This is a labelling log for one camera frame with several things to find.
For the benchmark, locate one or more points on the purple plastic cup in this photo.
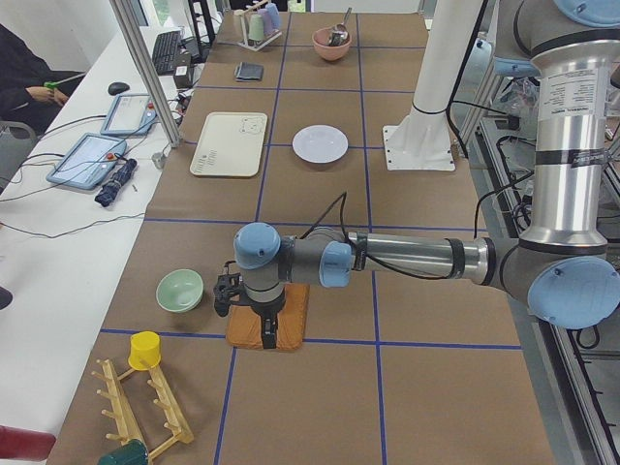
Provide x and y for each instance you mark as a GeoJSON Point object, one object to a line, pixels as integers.
{"type": "Point", "coordinates": [266, 18]}

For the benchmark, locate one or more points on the wooden cutting board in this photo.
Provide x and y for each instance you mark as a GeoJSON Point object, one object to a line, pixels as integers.
{"type": "Point", "coordinates": [244, 326]}

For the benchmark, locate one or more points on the black small box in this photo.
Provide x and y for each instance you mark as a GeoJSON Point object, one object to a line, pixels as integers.
{"type": "Point", "coordinates": [183, 76]}

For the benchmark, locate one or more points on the folded grey cloth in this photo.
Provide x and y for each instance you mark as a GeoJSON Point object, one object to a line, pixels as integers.
{"type": "Point", "coordinates": [249, 72]}

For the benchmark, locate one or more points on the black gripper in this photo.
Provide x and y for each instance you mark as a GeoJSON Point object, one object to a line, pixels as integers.
{"type": "Point", "coordinates": [265, 315]}

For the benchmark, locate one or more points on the dark green mug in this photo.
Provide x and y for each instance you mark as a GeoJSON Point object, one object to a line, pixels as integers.
{"type": "Point", "coordinates": [132, 453]}

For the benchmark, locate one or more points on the pink bowl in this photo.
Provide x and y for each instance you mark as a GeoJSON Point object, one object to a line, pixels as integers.
{"type": "Point", "coordinates": [327, 51]}

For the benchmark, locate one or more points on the green plastic cup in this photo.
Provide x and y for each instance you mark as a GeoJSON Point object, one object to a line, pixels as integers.
{"type": "Point", "coordinates": [256, 28]}

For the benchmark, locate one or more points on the white cup rack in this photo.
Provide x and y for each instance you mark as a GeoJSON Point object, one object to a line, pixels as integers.
{"type": "Point", "coordinates": [241, 23]}

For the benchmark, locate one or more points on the yellow mug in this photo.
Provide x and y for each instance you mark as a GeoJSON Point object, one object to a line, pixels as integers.
{"type": "Point", "coordinates": [145, 350]}

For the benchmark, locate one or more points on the black computer mouse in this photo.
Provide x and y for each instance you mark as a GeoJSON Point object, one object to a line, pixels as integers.
{"type": "Point", "coordinates": [118, 87]}

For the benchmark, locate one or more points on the teach pendant near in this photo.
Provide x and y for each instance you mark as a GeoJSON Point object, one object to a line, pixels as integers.
{"type": "Point", "coordinates": [88, 162]}

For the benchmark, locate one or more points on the seated person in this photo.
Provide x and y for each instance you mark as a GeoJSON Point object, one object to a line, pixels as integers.
{"type": "Point", "coordinates": [31, 92]}

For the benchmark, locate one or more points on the white round plate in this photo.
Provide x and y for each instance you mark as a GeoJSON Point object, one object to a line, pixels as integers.
{"type": "Point", "coordinates": [320, 144]}

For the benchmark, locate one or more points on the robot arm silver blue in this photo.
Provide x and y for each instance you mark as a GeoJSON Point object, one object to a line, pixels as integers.
{"type": "Point", "coordinates": [557, 266]}

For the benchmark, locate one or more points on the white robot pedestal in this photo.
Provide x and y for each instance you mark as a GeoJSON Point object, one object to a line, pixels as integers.
{"type": "Point", "coordinates": [421, 142]}

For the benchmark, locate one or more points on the wooden mug rack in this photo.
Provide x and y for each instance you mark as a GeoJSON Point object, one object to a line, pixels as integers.
{"type": "Point", "coordinates": [143, 410]}

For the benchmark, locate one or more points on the cream bear tray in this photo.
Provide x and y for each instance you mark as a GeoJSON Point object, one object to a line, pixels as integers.
{"type": "Point", "coordinates": [230, 145]}

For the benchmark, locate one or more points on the teach pendant far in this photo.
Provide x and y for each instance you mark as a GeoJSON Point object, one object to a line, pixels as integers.
{"type": "Point", "coordinates": [129, 115]}

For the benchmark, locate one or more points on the metal scoop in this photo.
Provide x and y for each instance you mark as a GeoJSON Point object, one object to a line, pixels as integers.
{"type": "Point", "coordinates": [339, 33]}

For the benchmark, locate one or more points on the light green bowl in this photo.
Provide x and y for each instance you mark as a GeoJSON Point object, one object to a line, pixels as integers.
{"type": "Point", "coordinates": [180, 291]}

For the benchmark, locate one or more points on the aluminium frame post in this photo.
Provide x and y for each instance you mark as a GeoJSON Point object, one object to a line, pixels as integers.
{"type": "Point", "coordinates": [130, 29]}

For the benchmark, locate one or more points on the folded dark blue umbrella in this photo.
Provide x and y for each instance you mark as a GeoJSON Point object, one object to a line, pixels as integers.
{"type": "Point", "coordinates": [111, 189]}

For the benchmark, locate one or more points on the black keyboard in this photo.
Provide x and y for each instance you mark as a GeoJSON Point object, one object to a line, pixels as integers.
{"type": "Point", "coordinates": [165, 51]}

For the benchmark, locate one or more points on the blue plastic cup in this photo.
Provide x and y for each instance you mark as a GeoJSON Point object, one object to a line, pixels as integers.
{"type": "Point", "coordinates": [274, 14]}

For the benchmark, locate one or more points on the teach pendant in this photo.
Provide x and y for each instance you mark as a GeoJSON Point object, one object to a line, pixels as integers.
{"type": "Point", "coordinates": [129, 115]}
{"type": "Point", "coordinates": [88, 162]}

